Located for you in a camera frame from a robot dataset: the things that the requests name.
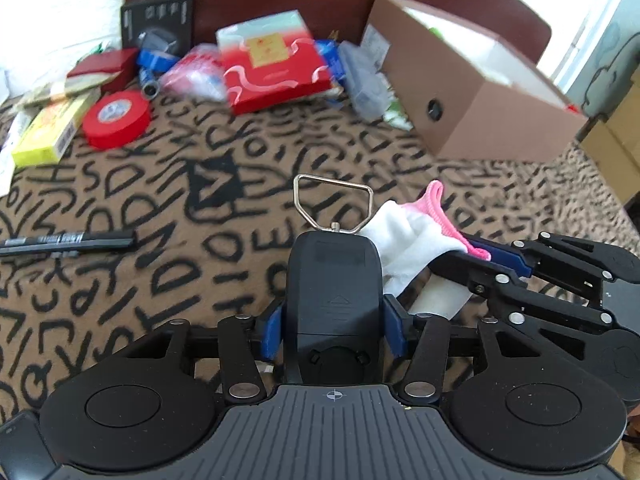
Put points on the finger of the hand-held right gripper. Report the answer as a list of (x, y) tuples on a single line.
[(480, 272), (500, 256)]

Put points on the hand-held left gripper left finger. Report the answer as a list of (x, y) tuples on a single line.
[(272, 332)]

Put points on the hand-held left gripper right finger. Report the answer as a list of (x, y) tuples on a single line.
[(395, 327)]

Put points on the black luggage scale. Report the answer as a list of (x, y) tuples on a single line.
[(332, 280)]

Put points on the white sock with pink cuff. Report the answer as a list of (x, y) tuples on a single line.
[(400, 240)]

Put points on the brown cardboard box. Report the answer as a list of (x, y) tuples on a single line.
[(480, 110)]

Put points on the red gift box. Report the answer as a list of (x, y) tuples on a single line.
[(275, 80)]

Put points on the brown black printed blanket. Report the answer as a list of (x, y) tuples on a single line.
[(150, 285)]

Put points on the brown cardboard carton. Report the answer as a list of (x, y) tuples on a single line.
[(612, 150)]

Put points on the green white packet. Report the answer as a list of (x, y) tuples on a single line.
[(397, 115)]

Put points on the black marker pen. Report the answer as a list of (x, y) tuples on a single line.
[(70, 242)]

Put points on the clear plastic case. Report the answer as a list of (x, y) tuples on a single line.
[(365, 80)]

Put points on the blue packet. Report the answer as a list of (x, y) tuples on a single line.
[(330, 57)]

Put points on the red tape roll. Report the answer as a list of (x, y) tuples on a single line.
[(116, 120)]

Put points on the pink white plastic packet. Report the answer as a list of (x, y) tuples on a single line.
[(197, 72)]

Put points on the dark flat device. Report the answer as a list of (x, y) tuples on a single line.
[(22, 447)]

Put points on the small metal-tipped cylinder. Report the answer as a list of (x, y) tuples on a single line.
[(149, 85)]

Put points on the blue tape roll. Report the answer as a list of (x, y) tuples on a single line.
[(156, 59)]

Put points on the yellow box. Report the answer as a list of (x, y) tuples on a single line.
[(50, 132)]

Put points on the small red box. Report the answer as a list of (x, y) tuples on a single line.
[(107, 67)]

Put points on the white paper packet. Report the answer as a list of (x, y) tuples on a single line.
[(15, 140)]

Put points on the tan flat packet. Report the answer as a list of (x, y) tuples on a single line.
[(45, 94)]

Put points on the black box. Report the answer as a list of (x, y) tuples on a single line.
[(160, 15)]

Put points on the cartoon wall sticker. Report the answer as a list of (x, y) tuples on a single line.
[(607, 75)]

